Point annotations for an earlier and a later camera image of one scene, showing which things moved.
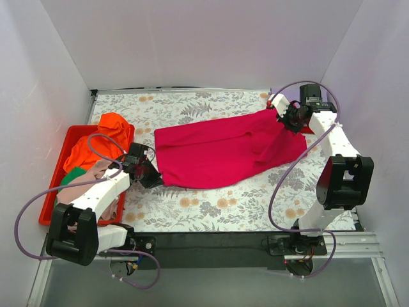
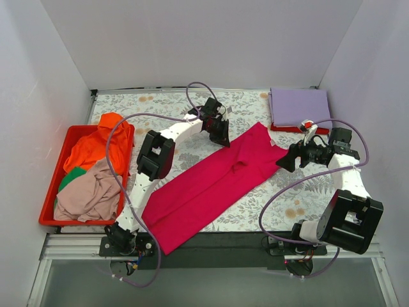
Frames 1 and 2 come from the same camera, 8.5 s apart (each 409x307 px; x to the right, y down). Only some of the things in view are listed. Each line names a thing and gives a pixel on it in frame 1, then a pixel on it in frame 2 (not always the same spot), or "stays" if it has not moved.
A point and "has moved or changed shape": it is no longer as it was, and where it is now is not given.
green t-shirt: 71,175 stays
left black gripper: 148,176 → 217,125
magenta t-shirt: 222,151 has moved or changed shape
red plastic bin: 73,133 stays
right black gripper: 288,121 → 300,155
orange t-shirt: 109,142 stays
